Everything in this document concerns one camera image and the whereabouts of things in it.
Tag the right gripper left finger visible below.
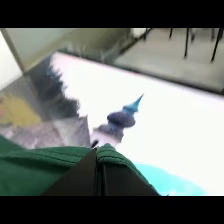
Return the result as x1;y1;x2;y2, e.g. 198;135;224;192
42;148;99;197

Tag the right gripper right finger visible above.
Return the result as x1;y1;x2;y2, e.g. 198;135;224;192
101;162;160;197

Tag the green T-shirt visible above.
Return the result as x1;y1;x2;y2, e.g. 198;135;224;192
0;135;160;197

